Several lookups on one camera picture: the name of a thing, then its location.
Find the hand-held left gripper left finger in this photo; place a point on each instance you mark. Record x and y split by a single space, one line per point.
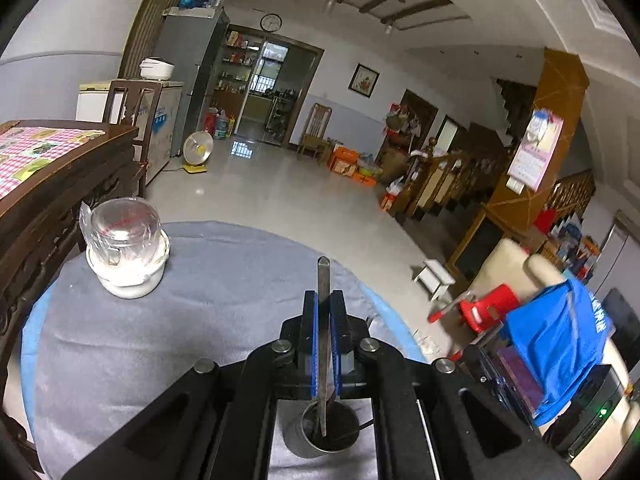
312 340

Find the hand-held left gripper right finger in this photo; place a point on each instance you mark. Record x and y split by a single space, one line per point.
336 340

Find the dark metal utensil holder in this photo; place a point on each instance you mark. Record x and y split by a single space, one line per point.
300 440

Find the white step stool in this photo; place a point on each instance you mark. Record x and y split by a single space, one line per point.
434 276

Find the grey table cloth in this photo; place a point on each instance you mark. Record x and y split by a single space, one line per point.
175 320

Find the red plastic stool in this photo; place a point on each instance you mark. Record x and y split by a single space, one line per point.
487 305

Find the orange cardboard box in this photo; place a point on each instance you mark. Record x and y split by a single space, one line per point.
344 161

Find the purple box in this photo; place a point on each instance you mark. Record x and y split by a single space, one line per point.
517 375

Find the wooden bench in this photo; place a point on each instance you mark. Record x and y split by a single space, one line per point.
450 180

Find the brown wooden chair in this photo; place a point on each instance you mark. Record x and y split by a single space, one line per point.
316 125

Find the yellow electric heater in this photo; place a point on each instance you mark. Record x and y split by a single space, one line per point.
198 149

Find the blue shirt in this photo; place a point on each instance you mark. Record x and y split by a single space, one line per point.
560 340

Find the blue water jug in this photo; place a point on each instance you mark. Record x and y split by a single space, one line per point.
221 127

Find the white chest freezer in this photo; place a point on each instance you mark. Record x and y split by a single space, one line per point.
165 125

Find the light blue table cover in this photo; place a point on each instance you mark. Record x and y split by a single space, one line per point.
35 340

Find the pantry shelf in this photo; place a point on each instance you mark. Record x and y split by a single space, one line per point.
235 65

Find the dark carved wooden table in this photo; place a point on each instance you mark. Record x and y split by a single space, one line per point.
55 200

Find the grey refrigerator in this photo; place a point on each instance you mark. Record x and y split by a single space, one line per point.
192 60

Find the dark wooden chair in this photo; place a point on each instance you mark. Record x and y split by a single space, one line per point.
112 105

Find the white rice cooker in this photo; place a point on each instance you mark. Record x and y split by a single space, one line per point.
157 69

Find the wooden pillar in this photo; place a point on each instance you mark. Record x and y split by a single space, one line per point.
555 95

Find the red checkered tablecloth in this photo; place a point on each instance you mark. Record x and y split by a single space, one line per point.
35 150

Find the framed wall picture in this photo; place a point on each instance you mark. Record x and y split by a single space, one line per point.
364 80

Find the wall calendar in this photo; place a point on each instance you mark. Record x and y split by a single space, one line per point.
535 150

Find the round wall clock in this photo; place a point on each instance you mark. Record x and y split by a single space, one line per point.
270 22

